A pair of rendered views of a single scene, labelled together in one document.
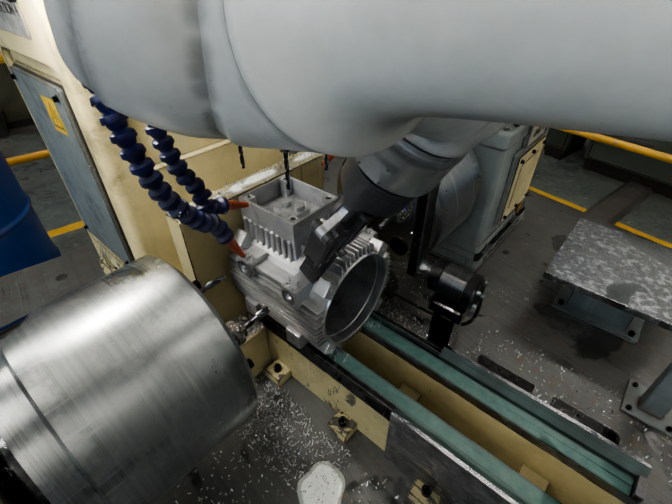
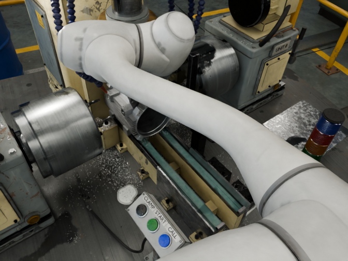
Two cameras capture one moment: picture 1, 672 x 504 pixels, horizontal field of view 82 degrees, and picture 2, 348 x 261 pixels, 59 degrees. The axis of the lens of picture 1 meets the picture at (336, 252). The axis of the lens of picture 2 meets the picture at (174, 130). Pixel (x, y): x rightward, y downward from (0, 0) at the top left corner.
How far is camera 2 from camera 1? 0.53 m
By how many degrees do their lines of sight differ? 11
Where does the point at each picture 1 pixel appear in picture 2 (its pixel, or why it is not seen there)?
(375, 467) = (151, 191)
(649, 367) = not seen: hidden behind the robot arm
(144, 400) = (63, 135)
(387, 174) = not seen: hidden behind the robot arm
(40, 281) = (19, 85)
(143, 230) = (70, 73)
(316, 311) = (132, 120)
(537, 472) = (214, 203)
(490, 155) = (245, 59)
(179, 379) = (75, 131)
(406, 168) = not seen: hidden behind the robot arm
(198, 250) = (90, 86)
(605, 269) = (294, 128)
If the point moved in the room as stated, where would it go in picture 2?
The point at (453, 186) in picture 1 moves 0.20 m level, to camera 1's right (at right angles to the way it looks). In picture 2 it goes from (215, 74) to (270, 83)
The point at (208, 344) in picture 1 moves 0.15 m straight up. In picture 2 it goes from (86, 122) to (76, 82)
